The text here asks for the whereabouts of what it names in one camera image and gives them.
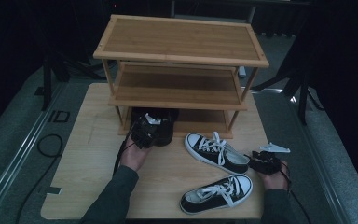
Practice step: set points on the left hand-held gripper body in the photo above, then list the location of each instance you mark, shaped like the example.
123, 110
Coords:
144, 133

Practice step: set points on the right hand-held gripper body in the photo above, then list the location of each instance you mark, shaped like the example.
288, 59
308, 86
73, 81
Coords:
265, 163

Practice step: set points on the plain black shoe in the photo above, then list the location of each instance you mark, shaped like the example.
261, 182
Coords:
167, 130
136, 113

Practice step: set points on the black white laced sneaker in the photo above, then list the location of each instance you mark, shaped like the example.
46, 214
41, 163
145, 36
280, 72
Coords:
211, 202
211, 157

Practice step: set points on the wooden shoe rack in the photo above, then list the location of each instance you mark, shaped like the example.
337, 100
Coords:
180, 40

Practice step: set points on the person's right hand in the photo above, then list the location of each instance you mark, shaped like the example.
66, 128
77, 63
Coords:
276, 182

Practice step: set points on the person's left hand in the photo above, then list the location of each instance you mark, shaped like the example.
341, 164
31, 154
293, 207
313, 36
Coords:
133, 158

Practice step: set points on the black metal stand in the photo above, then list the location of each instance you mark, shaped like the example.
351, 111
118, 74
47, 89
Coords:
303, 93
46, 84

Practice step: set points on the metal floor rail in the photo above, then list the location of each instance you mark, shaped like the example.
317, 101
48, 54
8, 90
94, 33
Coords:
317, 168
21, 155

